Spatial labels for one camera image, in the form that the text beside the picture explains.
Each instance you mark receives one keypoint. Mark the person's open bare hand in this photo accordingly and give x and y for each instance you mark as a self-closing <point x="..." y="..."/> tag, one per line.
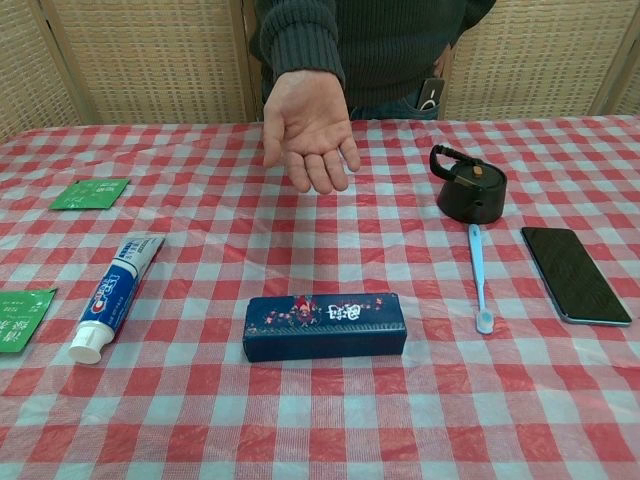
<point x="307" y="127"/>

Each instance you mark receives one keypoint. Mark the dark knitted sweater forearm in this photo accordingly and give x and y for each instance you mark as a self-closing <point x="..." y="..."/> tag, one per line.
<point x="302" y="37"/>

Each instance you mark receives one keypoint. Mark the person's dark sweater torso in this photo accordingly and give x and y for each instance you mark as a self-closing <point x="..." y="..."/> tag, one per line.
<point x="400" y="47"/>

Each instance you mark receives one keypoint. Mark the person's hand at hip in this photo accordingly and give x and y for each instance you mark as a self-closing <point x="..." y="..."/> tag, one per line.
<point x="442" y="61"/>

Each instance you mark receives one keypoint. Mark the dark blue floral box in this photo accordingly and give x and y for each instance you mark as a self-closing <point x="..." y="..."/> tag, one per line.
<point x="324" y="326"/>

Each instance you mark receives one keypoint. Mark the red white checkered tablecloth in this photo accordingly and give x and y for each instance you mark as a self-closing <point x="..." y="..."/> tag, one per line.
<point x="320" y="410"/>

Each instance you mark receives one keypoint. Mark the phone in jeans pocket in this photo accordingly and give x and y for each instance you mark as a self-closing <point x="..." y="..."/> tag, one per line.
<point x="430" y="95"/>

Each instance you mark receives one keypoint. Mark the woven rattan folding screen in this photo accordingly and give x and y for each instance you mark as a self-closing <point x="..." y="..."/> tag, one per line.
<point x="145" y="60"/>

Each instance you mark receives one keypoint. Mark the green tea sachet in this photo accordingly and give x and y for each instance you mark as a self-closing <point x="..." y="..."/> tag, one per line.
<point x="22" y="320"/>
<point x="91" y="194"/>

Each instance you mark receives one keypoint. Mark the light blue toothbrush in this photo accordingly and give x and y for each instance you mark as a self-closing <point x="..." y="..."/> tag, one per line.
<point x="478" y="276"/>

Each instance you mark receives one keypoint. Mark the Crest toothpaste tube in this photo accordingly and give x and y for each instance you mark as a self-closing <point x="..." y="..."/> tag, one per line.
<point x="112" y="299"/>

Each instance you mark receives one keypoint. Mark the black smartphone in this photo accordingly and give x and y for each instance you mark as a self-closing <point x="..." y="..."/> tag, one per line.
<point x="575" y="275"/>

